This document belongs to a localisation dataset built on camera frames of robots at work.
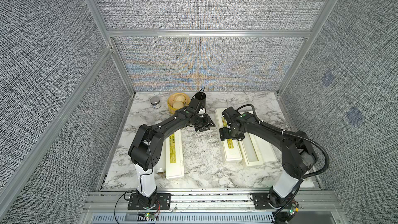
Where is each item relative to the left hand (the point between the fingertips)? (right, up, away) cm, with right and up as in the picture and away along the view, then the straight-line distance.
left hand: (217, 125), depth 87 cm
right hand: (+6, -5, +2) cm, 8 cm away
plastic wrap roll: (-30, -22, -9) cm, 38 cm away
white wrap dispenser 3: (+20, -13, -5) cm, 24 cm away
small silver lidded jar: (-40, +14, +20) cm, 46 cm away
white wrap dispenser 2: (+5, -13, -5) cm, 15 cm away
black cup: (-9, +17, +21) cm, 28 cm away
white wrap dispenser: (-22, -21, -10) cm, 32 cm away
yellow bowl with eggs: (-25, +15, +22) cm, 37 cm away
